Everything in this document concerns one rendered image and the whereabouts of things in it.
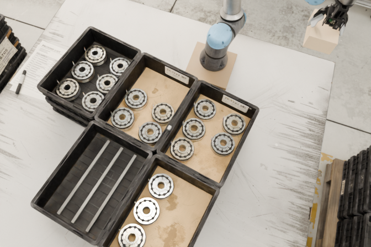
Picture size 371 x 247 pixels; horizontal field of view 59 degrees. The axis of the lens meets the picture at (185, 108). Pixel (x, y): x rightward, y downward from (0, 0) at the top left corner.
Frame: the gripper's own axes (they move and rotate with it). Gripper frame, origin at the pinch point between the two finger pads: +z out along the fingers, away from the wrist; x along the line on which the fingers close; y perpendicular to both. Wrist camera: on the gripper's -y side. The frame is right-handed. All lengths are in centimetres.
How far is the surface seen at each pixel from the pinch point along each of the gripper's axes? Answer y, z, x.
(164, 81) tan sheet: 34, 27, -61
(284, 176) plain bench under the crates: 56, 40, 7
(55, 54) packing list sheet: 32, 40, -124
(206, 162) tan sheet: 66, 27, -30
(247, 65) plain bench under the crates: 1.7, 40.0, -24.9
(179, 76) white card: 33, 21, -54
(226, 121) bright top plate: 45, 24, -27
